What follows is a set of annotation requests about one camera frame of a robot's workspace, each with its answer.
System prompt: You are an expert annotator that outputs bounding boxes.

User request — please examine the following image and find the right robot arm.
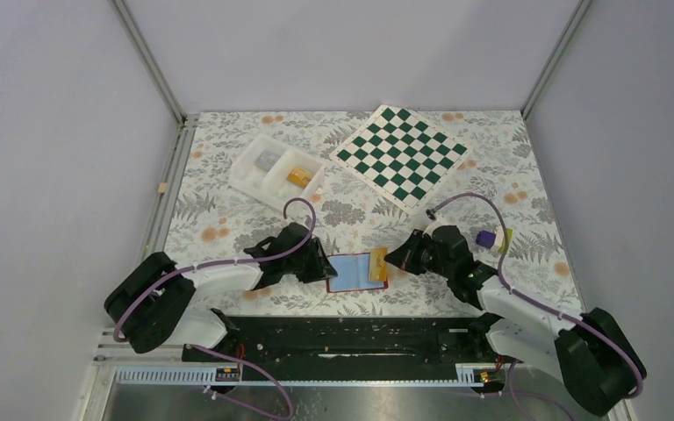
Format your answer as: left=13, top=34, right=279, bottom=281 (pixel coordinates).
left=384, top=225, right=647, bottom=417

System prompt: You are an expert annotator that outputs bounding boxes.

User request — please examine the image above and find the purple white green block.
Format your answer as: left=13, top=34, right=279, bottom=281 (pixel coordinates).
left=475, top=226, right=513, bottom=253

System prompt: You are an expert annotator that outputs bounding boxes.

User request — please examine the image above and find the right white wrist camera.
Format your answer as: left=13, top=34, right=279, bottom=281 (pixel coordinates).
left=424, top=209, right=448, bottom=235

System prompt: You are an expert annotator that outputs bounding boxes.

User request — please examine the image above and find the white plastic divided tray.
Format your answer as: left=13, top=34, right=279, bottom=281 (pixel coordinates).
left=228, top=133, right=326, bottom=211

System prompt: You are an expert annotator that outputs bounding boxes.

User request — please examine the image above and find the orange card box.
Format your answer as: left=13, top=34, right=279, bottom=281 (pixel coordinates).
left=286, top=167, right=316, bottom=189

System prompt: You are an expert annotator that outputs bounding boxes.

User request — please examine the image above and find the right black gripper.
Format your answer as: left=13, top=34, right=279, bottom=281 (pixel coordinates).
left=384, top=229, right=454, bottom=279

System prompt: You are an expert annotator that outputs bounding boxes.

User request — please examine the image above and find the green white chessboard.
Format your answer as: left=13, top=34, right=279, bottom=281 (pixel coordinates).
left=330, top=105, right=471, bottom=215

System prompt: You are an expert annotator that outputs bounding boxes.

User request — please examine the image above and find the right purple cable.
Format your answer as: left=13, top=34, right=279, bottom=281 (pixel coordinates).
left=426, top=192, right=646, bottom=400

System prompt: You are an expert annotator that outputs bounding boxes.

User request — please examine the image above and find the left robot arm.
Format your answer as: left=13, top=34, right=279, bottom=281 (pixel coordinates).
left=104, top=223, right=338, bottom=360

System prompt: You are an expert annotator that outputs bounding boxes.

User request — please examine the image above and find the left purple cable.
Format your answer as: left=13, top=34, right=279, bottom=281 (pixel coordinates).
left=112, top=197, right=319, bottom=344

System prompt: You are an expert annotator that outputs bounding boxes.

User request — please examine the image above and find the purple cable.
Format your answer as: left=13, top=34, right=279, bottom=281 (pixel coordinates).
left=426, top=192, right=646, bottom=400
left=112, top=197, right=319, bottom=344

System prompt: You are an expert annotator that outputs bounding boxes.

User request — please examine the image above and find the red leather card holder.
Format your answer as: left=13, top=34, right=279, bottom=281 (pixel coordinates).
left=325, top=252, right=391, bottom=296

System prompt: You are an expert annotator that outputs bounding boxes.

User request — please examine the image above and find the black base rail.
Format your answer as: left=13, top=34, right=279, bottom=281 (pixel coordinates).
left=214, top=316, right=513, bottom=382

